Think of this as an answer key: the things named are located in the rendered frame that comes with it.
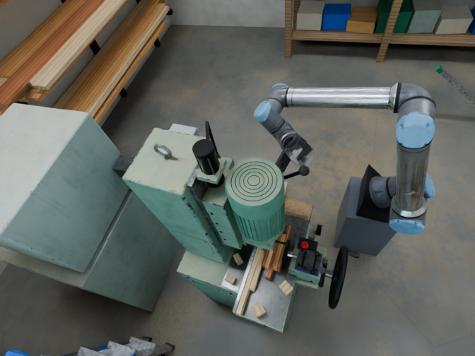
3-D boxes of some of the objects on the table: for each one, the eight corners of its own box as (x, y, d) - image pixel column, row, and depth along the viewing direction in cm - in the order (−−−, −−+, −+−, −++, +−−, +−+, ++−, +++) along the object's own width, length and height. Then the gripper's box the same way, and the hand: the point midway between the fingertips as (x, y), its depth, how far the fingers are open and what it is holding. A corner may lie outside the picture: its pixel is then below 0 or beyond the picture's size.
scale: (239, 299, 118) (239, 299, 118) (236, 299, 119) (236, 299, 119) (273, 197, 141) (273, 197, 141) (271, 196, 142) (271, 196, 142)
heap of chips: (309, 220, 138) (309, 217, 135) (280, 212, 142) (280, 209, 139) (313, 204, 142) (313, 200, 139) (285, 197, 147) (285, 193, 143)
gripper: (290, 126, 120) (304, 145, 102) (307, 142, 124) (325, 163, 106) (276, 141, 123) (288, 163, 104) (294, 156, 127) (308, 179, 109)
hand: (300, 167), depth 107 cm, fingers open, 3 cm apart
